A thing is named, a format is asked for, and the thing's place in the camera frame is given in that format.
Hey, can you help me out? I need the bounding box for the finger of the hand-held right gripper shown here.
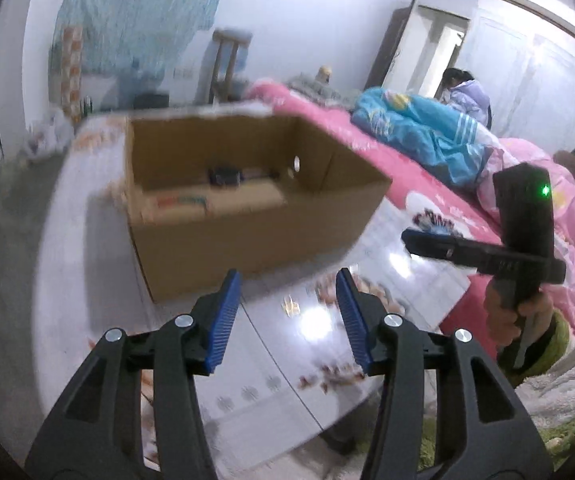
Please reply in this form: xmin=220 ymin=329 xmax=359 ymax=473
xmin=401 ymin=228 xmax=501 ymax=277

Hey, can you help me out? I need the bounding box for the brown cardboard box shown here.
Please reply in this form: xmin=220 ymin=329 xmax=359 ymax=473
xmin=124 ymin=112 xmax=393 ymax=304

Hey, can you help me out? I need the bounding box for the dark table leg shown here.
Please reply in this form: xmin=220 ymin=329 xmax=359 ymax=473
xmin=319 ymin=419 xmax=359 ymax=457

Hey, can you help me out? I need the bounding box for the white wardrobe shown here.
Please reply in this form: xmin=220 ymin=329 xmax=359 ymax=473
xmin=467 ymin=0 xmax=575 ymax=162

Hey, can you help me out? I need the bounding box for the white fluffy rug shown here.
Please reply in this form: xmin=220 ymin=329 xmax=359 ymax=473
xmin=511 ymin=322 xmax=575 ymax=413

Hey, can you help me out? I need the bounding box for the blue cartoon quilt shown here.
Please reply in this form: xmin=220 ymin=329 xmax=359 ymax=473
xmin=351 ymin=87 xmax=494 ymax=192

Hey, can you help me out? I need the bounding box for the checked patterned strip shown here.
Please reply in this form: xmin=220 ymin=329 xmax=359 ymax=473
xmin=62 ymin=25 xmax=85 ymax=122

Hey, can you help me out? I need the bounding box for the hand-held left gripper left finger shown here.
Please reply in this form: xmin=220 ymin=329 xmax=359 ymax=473
xmin=24 ymin=268 xmax=243 ymax=480

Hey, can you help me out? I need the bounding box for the dark wooden door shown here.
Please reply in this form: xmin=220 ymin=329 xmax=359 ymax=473
xmin=364 ymin=0 xmax=421 ymax=92

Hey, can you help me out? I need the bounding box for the pink bed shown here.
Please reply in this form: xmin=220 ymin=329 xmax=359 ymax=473
xmin=246 ymin=82 xmax=575 ymax=357

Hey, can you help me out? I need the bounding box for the white plastic bag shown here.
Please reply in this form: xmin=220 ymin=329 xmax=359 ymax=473
xmin=24 ymin=109 xmax=76 ymax=159

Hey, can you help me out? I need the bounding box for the person's right hand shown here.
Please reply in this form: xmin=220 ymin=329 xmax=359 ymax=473
xmin=484 ymin=280 xmax=555 ymax=356

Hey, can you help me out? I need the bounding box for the pink strap digital watch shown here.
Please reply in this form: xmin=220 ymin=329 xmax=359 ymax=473
xmin=208 ymin=164 xmax=269 ymax=186

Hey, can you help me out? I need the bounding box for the person's right forearm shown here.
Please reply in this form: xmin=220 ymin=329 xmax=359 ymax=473
xmin=497 ymin=310 xmax=571 ymax=389

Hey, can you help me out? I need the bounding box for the floral wall cloth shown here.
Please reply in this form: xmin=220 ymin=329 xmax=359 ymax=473
xmin=50 ymin=0 xmax=231 ymax=79

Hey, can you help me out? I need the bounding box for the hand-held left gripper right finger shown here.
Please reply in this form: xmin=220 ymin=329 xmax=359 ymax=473
xmin=335 ymin=268 xmax=554 ymax=480

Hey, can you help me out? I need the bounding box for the grey floral pillow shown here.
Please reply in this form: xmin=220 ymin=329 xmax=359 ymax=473
xmin=286 ymin=75 xmax=359 ymax=107

